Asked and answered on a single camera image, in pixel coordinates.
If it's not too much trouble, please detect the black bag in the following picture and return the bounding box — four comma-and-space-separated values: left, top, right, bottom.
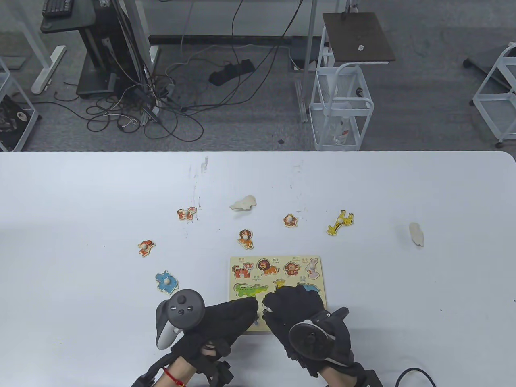
0, 95, 35, 152

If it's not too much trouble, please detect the white desk foot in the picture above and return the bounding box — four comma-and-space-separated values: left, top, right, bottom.
16, 16, 67, 95

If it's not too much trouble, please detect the person's left hand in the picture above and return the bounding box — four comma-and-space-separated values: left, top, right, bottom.
171, 296, 260, 366

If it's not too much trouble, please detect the yellow giraffe puzzle piece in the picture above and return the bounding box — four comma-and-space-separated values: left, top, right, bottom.
326, 210, 355, 236

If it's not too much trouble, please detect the white metal pole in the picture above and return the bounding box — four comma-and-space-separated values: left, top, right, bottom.
295, 0, 320, 123

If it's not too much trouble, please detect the crocodile wooden puzzle piece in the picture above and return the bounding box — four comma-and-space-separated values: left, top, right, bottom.
229, 195, 257, 211

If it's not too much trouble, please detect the white metal rack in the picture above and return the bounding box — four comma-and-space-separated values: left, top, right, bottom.
0, 56, 40, 152

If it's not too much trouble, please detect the wooden animal puzzle frame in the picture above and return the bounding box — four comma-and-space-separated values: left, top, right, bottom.
229, 255, 328, 334

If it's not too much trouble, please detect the tangle of floor cables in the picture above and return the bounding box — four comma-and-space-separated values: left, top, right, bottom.
54, 73, 204, 141

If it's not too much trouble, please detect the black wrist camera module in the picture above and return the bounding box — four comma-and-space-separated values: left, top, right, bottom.
204, 359, 234, 387

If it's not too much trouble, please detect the white metal cart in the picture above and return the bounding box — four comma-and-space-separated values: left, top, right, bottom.
472, 42, 516, 148

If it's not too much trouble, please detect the person's right forearm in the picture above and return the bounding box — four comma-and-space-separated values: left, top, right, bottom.
318, 361, 363, 387

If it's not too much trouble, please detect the black computer tower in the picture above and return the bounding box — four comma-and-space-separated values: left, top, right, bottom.
77, 0, 139, 100

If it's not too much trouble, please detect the white desk leg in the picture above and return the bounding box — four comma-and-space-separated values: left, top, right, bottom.
121, 0, 160, 67

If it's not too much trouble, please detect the blue hippo puzzle piece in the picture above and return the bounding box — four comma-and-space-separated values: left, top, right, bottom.
155, 270, 179, 295

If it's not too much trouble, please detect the white wire cart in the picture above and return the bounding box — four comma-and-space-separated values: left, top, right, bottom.
309, 24, 375, 152

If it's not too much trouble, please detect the clear plastic bottle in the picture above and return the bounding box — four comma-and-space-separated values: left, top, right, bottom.
333, 115, 350, 145

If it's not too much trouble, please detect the brown board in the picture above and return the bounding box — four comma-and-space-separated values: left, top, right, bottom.
322, 12, 395, 65

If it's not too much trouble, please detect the person's left forearm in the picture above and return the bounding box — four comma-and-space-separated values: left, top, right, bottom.
159, 357, 204, 387

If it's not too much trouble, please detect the person's right hand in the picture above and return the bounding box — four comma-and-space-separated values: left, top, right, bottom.
262, 285, 325, 378

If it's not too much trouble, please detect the red string bracelet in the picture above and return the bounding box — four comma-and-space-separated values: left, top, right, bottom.
162, 366, 184, 387

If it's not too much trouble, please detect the black cable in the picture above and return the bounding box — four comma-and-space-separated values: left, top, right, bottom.
395, 367, 436, 387
141, 354, 171, 376

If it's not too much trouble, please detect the blue elephant puzzle piece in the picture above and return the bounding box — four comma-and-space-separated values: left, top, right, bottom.
409, 222, 426, 247

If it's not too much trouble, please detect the black power strip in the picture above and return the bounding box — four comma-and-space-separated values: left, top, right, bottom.
208, 59, 255, 86

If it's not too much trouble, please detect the black desk crossbar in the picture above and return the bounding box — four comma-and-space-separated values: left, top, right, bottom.
148, 35, 293, 46

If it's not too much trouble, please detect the black desk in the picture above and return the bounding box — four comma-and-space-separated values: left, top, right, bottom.
40, 0, 97, 35

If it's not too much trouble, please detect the black keyboard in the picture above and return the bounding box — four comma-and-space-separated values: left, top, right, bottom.
42, 0, 75, 17

